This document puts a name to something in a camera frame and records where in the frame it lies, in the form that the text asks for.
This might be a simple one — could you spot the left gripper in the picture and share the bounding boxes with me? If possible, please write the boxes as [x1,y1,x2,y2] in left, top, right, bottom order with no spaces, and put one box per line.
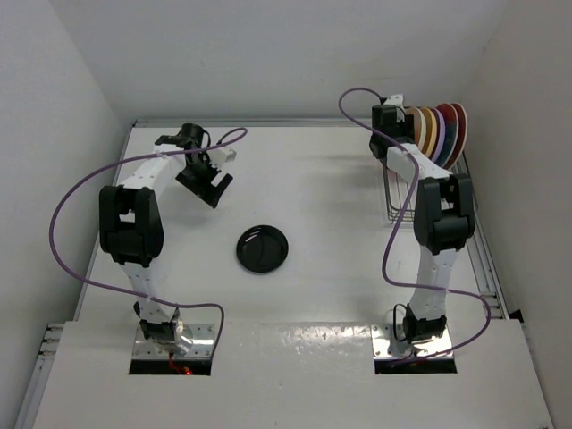
[176,153,231,207]

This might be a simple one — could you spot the orange glossy plate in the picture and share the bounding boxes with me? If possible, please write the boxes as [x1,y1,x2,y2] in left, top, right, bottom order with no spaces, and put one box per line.
[405,106,422,146]

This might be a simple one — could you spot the cream plastic plate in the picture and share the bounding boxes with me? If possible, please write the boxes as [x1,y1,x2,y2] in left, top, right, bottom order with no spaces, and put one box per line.
[418,107,432,153]

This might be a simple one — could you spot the yellow plastic plate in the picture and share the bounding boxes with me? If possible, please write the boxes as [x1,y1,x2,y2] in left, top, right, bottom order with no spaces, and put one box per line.
[421,107,438,158]

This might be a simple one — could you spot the lilac plastic plate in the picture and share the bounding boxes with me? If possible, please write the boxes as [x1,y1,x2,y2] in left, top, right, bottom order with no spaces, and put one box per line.
[431,108,446,163]

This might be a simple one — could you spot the red teal floral plate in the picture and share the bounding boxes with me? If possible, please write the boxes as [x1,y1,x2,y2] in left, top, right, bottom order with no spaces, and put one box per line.
[445,103,468,170]
[436,103,458,168]

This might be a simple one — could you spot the black glossy plate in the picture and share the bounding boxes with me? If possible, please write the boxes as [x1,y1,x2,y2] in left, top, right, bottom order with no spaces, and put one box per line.
[235,224,290,274]

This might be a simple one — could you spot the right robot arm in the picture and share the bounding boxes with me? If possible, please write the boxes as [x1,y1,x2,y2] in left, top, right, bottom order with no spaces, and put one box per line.
[369,98,475,344]

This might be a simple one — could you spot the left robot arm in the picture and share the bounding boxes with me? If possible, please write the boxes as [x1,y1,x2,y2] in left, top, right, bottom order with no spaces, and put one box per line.
[99,123,236,356]

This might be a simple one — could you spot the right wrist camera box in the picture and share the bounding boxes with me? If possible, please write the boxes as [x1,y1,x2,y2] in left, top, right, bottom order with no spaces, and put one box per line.
[383,94,404,108]

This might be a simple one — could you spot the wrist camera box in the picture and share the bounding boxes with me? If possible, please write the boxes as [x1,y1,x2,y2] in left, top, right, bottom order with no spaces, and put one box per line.
[208,147,237,171]
[383,94,404,108]

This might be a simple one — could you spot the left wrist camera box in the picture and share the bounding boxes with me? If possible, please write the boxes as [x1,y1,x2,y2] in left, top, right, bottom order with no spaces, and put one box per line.
[208,147,237,171]

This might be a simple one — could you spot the grey wire dish rack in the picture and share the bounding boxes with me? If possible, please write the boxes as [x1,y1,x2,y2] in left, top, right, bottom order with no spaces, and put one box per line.
[382,150,469,224]

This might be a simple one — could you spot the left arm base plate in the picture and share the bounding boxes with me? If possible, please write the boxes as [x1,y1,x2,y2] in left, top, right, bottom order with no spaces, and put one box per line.
[129,324,215,376]

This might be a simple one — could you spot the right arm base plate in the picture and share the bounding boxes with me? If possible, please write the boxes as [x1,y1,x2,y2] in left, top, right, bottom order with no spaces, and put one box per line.
[370,323,457,375]

